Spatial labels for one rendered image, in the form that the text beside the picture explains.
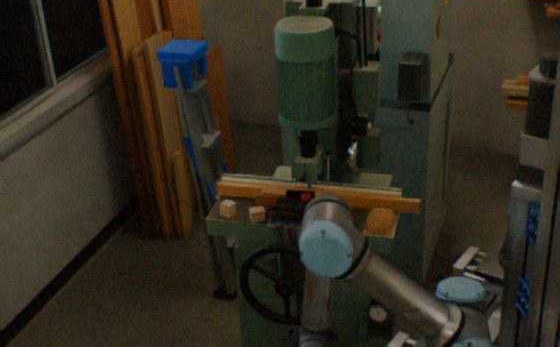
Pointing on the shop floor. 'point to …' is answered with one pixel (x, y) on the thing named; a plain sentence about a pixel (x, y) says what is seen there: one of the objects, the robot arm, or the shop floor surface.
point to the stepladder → (200, 145)
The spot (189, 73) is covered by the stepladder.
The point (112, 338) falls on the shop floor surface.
